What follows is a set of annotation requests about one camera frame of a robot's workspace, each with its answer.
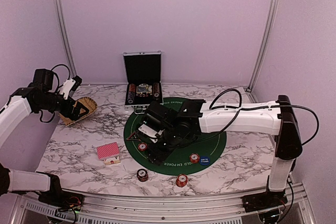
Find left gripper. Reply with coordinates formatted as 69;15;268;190
37;92;88;121

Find red 5 chips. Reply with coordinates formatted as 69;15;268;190
138;142;148;151
190;153;200;164

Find black triangular all-in button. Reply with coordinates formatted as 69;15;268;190
127;132;140;141

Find red 5 chip stack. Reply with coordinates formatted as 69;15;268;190
175;174;188;187

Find blue small blind button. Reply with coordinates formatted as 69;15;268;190
198;156;211;166

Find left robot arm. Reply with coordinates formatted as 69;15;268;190
1;69;89;206

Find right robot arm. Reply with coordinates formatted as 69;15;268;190
136;95;302;207

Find woven bamboo tray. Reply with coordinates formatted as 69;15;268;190
59;97;98;126

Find dark 100 chip stack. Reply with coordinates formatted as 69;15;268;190
137;169;149;182

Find round green poker mat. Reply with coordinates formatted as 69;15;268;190
123;97;226;175

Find red-backed card deck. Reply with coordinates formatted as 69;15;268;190
96;142;121;165

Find brown purple chip row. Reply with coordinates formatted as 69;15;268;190
127;84;136;104

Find blue card deck in case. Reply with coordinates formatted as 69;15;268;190
136;83;153;97

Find dark brown chip row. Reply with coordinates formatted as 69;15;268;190
153;82;161;101

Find aluminium poker chip case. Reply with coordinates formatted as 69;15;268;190
123;51;163;114

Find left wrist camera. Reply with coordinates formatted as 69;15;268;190
58;76;82;100

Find left aluminium frame post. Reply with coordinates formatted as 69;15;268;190
54;0;77;77

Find aluminium frame post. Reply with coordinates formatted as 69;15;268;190
54;0;77;77
246;0;279;93

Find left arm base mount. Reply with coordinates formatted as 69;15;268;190
38;191;84;211

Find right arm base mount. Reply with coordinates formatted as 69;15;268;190
242;192;288;212

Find right aluminium frame post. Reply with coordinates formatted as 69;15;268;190
246;0;279;93

